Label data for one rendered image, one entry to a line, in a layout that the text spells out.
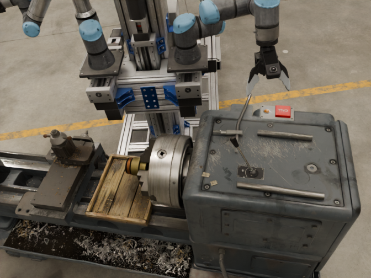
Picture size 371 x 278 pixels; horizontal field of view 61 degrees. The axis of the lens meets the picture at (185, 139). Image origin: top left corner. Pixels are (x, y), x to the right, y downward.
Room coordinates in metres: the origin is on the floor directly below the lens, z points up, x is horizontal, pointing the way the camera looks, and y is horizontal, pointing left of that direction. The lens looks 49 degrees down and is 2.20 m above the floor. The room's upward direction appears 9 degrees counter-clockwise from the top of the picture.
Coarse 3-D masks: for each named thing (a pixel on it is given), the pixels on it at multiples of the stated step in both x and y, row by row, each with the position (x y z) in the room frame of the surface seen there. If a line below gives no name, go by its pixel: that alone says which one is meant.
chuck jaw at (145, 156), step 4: (152, 140) 0.88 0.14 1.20; (152, 144) 0.88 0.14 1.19; (148, 148) 0.88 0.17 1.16; (148, 152) 0.86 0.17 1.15; (140, 156) 0.86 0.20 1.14; (144, 156) 0.86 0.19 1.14; (148, 156) 0.85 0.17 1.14; (140, 160) 0.85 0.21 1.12; (144, 160) 0.85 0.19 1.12; (148, 160) 0.84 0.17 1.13
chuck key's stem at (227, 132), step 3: (213, 132) 0.82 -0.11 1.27; (216, 132) 0.81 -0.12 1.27; (219, 132) 0.81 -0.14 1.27; (222, 132) 0.81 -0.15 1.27; (225, 132) 0.81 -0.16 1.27; (228, 132) 0.80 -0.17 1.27; (231, 132) 0.80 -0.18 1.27; (234, 132) 0.80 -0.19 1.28; (237, 132) 0.79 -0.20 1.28; (240, 132) 0.79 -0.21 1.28; (228, 135) 0.80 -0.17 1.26; (231, 135) 0.80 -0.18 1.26; (234, 135) 0.79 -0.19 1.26; (240, 135) 0.79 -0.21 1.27
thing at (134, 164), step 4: (128, 160) 0.86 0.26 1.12; (132, 160) 0.86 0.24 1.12; (136, 160) 0.85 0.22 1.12; (128, 164) 0.84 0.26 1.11; (132, 164) 0.84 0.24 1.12; (136, 164) 0.83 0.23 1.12; (140, 164) 0.84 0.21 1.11; (144, 164) 0.83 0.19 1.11; (148, 164) 0.86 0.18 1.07; (128, 168) 0.83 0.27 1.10; (132, 168) 0.82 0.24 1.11; (136, 168) 0.82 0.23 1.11; (140, 168) 0.82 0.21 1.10; (144, 168) 0.82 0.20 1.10; (148, 168) 0.85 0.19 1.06; (128, 172) 0.82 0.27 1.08; (132, 172) 0.82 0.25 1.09; (136, 172) 0.81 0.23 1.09
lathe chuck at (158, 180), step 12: (156, 144) 0.83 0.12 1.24; (168, 144) 0.82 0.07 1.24; (156, 156) 0.77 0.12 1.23; (168, 156) 0.76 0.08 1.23; (156, 168) 0.73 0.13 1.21; (168, 168) 0.72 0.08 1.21; (156, 180) 0.69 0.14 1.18; (168, 180) 0.68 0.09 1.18; (156, 192) 0.67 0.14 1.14; (168, 192) 0.66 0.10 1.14; (156, 204) 0.67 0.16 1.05; (168, 204) 0.65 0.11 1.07
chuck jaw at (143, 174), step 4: (140, 172) 0.80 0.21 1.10; (144, 172) 0.80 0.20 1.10; (140, 176) 0.78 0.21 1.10; (144, 176) 0.78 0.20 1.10; (140, 180) 0.76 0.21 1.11; (144, 180) 0.75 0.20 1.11; (140, 184) 0.75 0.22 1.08; (144, 184) 0.73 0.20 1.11; (144, 188) 0.71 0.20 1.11; (144, 192) 0.70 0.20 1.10; (152, 196) 0.67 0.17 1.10; (156, 200) 0.67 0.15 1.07
